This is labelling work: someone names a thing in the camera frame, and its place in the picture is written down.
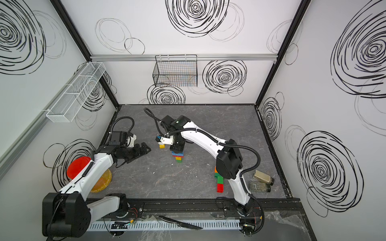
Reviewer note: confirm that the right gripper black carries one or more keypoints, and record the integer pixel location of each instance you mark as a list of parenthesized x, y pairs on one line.
[(177, 150)]

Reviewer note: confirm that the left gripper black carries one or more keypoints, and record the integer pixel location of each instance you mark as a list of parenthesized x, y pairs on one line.
[(139, 153)]

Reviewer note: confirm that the red small lego brick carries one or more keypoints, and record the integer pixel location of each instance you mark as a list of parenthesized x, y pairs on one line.
[(220, 188)]

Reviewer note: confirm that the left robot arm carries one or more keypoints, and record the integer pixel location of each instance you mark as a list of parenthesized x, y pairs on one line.
[(66, 214)]

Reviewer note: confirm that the glass jar green contents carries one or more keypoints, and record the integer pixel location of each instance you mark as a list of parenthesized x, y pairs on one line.
[(255, 186)]

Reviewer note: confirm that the glass bottle tan lid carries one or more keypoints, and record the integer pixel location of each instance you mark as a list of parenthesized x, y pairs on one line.
[(264, 178)]

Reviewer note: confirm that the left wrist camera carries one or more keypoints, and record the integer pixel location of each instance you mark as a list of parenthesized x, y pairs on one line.
[(131, 138)]

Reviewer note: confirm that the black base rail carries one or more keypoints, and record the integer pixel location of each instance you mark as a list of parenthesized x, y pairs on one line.
[(139, 208)]

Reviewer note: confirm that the black wire basket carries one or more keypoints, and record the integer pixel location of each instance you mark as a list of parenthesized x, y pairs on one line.
[(176, 70)]

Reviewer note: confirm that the clear plastic wall shelf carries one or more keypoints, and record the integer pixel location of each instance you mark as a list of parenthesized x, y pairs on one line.
[(84, 91)]

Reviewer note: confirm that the white slotted cable duct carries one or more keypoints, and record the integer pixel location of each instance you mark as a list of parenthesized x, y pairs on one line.
[(156, 225)]

